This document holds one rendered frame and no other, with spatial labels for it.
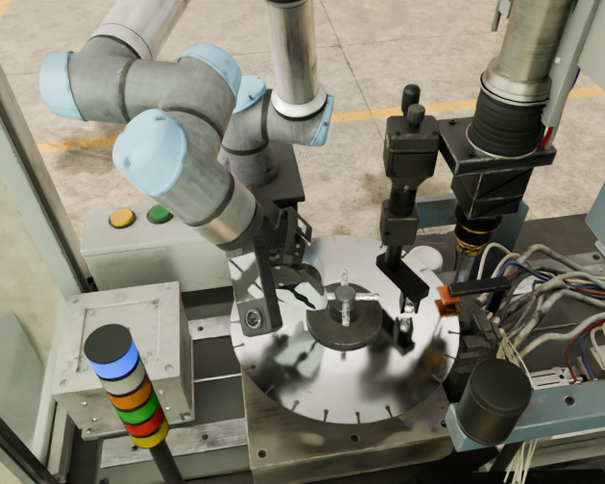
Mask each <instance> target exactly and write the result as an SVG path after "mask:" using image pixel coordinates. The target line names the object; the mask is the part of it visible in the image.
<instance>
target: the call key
mask: <svg viewBox="0 0 605 484"><path fill-rule="evenodd" d="M132 219H133V214H132V212H131V211H130V210H128V209H126V208H121V209H117V210H115V211H114V212H113V213H112V214H111V215H110V220H111V223H112V224H113V225H115V226H125V225H127V224H129V223H130V222H131V220H132Z"/></svg>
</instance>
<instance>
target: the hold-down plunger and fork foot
mask: <svg viewBox="0 0 605 484"><path fill-rule="evenodd" d="M402 248H403V246H399V247H396V246H387V247H386V252H385V253H383V254H380V255H378V256H377V257H376V263H375V266H376V267H377V268H378V269H379V270H380V271H381V272H382V273H383V274H384V275H385V276H386V277H387V278H388V279H389V280H390V281H392V282H393V283H394V284H395V285H396V286H397V288H398V289H399V290H400V295H399V311H400V314H403V313H404V308H405V304H406V299H407V298H408V299H409V300H410V301H411V302H412V303H413V304H414V313H415V314H418V312H419V307H420V303H421V300H422V299H424V298H426V297H428V294H429V290H430V287H429V286H428V285H427V284H426V283H425V282H424V281H423V280H422V279H421V278H420V277H419V276H418V275H417V274H416V273H415V272H414V271H413V270H412V269H411V268H409V267H408V266H407V265H406V264H405V263H404V262H403V261H402V260H401V254H402Z"/></svg>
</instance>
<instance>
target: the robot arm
mask: <svg viewBox="0 0 605 484"><path fill-rule="evenodd" d="M263 1H264V8H265V13H266V19H267V26H268V32H269V39H270V44H271V51H272V57H273V64H274V69H275V76H276V82H277V84H276V86H275V87H274V89H272V88H267V85H266V84H265V82H264V81H263V80H262V79H260V78H259V77H257V76H242V72H241V70H240V67H239V65H238V63H237V62H236V60H235V59H234V58H233V56H232V55H230V54H229V53H228V52H227V51H225V50H224V49H222V48H220V47H218V46H215V45H212V44H207V43H198V44H196V45H193V46H191V47H188V48H187V49H186V50H185V51H184V52H183V54H182V55H181V56H180V57H179V59H178V62H171V61H161V60H156V58H157V56H158V54H159V52H160V51H161V49H162V47H163V46H164V44H165V42H166V40H167V39H168V37H169V36H170V35H171V33H172V31H173V30H174V28H175V26H176V25H177V23H178V21H179V19H180V18H181V16H182V14H183V12H184V10H185V9H186V7H187V5H188V4H189V2H190V0H117V1H116V3H115V4H114V5H113V7H112V8H111V9H110V11H109V13H108V14H107V15H106V17H105V18H104V19H103V21H102V22H101V24H100V25H99V26H98V28H97V29H96V30H95V32H94V33H93V34H92V36H91V37H90V39H89V40H88V41H87V43H86V44H85V46H84V47H83V48H82V50H81V51H80V52H78V53H74V52H73V51H66V52H55V53H52V54H50V55H49V56H48V57H47V58H46V59H45V60H44V62H43V64H42V66H41V67H40V71H39V90H40V94H41V97H42V99H43V100H44V104H45V105H46V107H47V108H48V109H49V110H51V111H52V112H53V113H55V114H56V115H58V116H62V117H66V118H70V119H76V120H82V121H83V122H88V121H96V122H105V123H113V124H122V125H127V126H126V130H125V131H123V132H122V133H121V134H119V136H118V138H117V140H116V142H115V144H114V147H113V152H112V158H113V162H114V165H115V166H116V168H117V169H118V170H119V171H120V172H121V173H122V174H123V175H124V176H125V177H126V178H127V179H128V180H129V181H130V182H131V183H133V184H134V185H135V186H136V187H137V189H138V190H139V191H140V192H142V193H143V194H145V195H147V196H149V197H151V198H152V199H154V200H155V201H156V202H157V203H159V204H160V205H161V206H163V207H164V208H166V209H167V210H168V211H169V212H171V213H172V214H173V215H175V216H176V217H177V218H179V219H180V220H181V221H182V222H184V223H185V224H187V225H188V226H189V227H190V228H191V229H193V230H194V231H196V232H197V233H198V234H199V235H201V236H202V237H203V238H204V239H205V240H206V241H208V242H209V243H211V244H214V245H215V246H217V247H218V248H219V249H220V250H222V251H225V252H226V256H227V261H228V265H229V270H230V278H231V283H232V288H233V292H234V297H235V301H236V306H237V310H238V315H239V320H240V325H241V328H242V333H243V335H244V336H246V337H256V336H261V335H266V334H270V333H273V332H277V331H279V330H280V329H281V328H282V327H283V322H282V318H281V313H280V309H279V304H278V302H282V303H289V304H291V305H294V306H297V307H301V308H305V309H309V310H319V309H323V308H326V307H327V291H326V288H325V275H324V264H323V262H322V260H321V259H319V258H316V259H315V261H314V262H313V264H312V265H310V264H309V263H307V262H306V261H304V262H303V255H304V250H305V240H306V241H307V242H308V243H309V242H311V235H312V227H311V226H310V225H309V224H308V223H307V222H306V221H305V220H304V219H303V218H302V216H301V215H300V214H299V213H298V212H297V211H296V210H295V209H294V208H293V207H291V206H290V207H287V208H284V209H279V208H278V207H277V206H276V205H275V204H274V203H273V202H272V201H271V200H270V199H269V198H268V197H267V196H266V195H265V194H264V193H263V192H262V191H261V190H260V189H259V188H258V187H259V186H261V185H264V184H266V183H268V182H270V181H271V180H272V179H273V178H274V177H275V176H276V174H277V172H278V158H277V156H276V154H275V151H274V149H273V147H272V145H271V143H270V142H277V143H286V144H295V145H303V146H306V147H310V146H313V147H321V146H323V145H325V144H326V142H327V135H328V130H329V125H330V120H331V115H332V110H333V104H334V96H333V95H330V94H329V93H326V89H325V87H324V85H323V84H322V83H321V82H320V81H319V80H318V69H317V53H316V37H315V20H314V4H313V0H263ZM287 212H288V215H287V221H285V220H281V218H282V217H283V216H284V214H285V213H287ZM297 217H298V218H299V219H300V220H301V221H302V222H303V223H304V224H305V225H306V228H305V234H304V233H303V232H302V230H303V229H302V228H300V227H299V226H296V221H297ZM303 238H304V239H305V240H304V239H303Z"/></svg>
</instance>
